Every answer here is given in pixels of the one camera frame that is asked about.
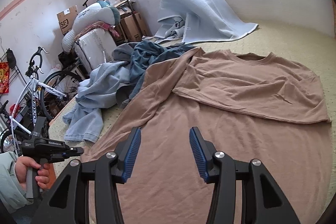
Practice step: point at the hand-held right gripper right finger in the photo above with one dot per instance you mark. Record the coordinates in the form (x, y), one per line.
(198, 153)

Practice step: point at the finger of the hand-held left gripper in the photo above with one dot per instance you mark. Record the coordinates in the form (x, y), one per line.
(74, 151)

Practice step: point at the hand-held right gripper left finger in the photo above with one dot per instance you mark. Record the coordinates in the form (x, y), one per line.
(132, 153)

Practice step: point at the tan t-shirt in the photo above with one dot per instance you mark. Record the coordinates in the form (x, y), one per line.
(236, 82)

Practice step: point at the person's left forearm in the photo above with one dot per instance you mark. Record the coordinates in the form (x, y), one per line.
(8, 182)

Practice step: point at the person's left hand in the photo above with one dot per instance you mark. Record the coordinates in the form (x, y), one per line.
(22, 166)

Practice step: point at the white bicycle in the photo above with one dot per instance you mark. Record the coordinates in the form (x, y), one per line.
(35, 108)

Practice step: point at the light blue jeans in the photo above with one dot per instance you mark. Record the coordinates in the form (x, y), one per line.
(105, 87)

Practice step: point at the black cloth bundle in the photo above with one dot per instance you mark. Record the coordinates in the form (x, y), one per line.
(67, 60)

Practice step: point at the black hanging pouch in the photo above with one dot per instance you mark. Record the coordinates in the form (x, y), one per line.
(11, 58)

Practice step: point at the grey garment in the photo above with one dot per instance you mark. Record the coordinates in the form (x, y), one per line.
(123, 52)

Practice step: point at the white suitcase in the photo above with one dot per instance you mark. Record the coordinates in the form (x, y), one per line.
(94, 45)

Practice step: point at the printed cardboard box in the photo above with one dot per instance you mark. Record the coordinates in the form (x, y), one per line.
(65, 19)

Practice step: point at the plush shark pillow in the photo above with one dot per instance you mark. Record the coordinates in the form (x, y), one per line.
(89, 16)

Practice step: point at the light blue blanket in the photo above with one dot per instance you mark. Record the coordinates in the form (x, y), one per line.
(204, 8)

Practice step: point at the red wall hanging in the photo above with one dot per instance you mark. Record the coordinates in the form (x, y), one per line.
(4, 77)

